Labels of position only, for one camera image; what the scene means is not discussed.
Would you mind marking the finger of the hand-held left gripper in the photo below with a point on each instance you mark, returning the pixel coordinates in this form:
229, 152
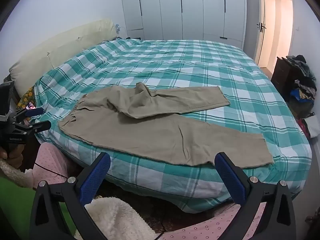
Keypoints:
37, 127
35, 111

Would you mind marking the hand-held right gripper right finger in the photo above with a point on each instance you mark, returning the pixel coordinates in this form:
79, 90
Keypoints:
230, 180

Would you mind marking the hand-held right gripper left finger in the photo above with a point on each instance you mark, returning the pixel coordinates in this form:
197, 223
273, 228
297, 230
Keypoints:
96, 177

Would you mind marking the khaki pants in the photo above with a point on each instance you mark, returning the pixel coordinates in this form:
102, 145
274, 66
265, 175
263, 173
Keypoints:
155, 135

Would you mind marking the person's left forearm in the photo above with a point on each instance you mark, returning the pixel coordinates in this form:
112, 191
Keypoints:
15, 177

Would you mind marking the person's right forearm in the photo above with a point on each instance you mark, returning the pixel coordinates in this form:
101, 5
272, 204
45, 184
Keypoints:
112, 217

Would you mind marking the person's left hand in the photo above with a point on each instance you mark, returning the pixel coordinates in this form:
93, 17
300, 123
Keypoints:
13, 158

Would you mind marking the small red object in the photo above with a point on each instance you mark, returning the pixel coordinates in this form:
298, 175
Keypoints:
31, 106

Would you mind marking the yellow floral cloth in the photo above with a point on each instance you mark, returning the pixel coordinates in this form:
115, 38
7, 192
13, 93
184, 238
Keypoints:
27, 96

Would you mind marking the pink dotted pajama trousers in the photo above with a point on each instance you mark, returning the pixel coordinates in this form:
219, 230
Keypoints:
50, 160

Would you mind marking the cream padded headboard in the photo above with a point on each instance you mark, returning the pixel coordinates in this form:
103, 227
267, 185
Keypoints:
50, 47

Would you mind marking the green cloth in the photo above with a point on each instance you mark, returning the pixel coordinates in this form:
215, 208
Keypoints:
15, 210

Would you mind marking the dark wooden nightstand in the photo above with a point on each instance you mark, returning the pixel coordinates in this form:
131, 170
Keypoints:
281, 75

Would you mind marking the green plaid bed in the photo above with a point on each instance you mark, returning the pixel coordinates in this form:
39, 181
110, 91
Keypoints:
190, 70

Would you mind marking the pile of clothes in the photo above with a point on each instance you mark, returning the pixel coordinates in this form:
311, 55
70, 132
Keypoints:
303, 87

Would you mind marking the white door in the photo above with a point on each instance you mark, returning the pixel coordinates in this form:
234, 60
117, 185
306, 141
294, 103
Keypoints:
260, 25

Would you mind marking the white wardrobe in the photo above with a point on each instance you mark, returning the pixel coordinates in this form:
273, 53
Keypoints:
180, 7

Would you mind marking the white wall charger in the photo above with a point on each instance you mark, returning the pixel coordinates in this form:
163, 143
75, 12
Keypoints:
118, 28

